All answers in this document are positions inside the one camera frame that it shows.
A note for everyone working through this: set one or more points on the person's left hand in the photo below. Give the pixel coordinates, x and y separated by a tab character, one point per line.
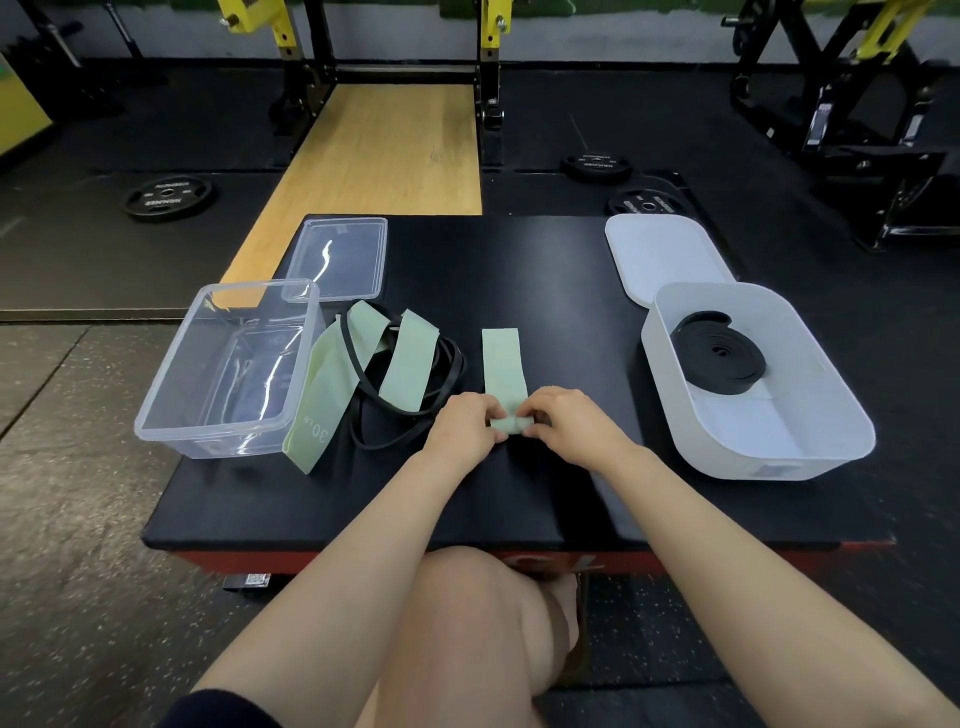
461	435

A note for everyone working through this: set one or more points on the person's right hand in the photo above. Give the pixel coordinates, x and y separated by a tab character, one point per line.
589	435

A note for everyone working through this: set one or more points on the thin black resistance band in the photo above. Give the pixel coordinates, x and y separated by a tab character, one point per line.
450	367

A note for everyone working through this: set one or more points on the wide black resistance band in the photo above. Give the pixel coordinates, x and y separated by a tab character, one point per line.
720	356

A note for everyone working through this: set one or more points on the white plastic bin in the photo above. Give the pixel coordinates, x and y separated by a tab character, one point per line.
825	442

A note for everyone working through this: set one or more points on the clear plastic container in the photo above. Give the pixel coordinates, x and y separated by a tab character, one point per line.
225	375

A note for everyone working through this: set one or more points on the person's left forearm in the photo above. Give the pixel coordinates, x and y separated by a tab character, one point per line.
337	600

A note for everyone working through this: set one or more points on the person's right forearm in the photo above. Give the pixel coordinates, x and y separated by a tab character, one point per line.
750	600

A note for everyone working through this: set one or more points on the person's left leg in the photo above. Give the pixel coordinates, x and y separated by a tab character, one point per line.
465	637

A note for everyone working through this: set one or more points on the black plyo platform red side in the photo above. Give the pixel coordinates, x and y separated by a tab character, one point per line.
525	262

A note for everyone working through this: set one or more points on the white plastic lid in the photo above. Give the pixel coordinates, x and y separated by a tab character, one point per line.
660	255

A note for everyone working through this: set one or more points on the clear plastic lid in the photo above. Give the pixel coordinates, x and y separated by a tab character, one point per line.
337	259

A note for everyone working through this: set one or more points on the brown sandal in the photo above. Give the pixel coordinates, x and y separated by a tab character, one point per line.
581	660

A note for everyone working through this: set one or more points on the black weight plate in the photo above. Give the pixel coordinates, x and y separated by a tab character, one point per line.
645	202
169	198
596	168

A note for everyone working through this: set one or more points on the wooden lifting platform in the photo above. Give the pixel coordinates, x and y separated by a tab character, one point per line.
382	150

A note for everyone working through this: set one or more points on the yellow black squat rack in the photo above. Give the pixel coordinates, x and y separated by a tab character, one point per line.
491	112

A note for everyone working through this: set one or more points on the dark navy shirt sleeve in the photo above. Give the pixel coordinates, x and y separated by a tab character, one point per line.
217	712

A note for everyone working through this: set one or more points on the yellow black exercise machine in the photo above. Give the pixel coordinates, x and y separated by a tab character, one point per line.
825	112

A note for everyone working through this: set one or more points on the black upright bar holder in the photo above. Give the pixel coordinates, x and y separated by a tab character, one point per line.
124	30

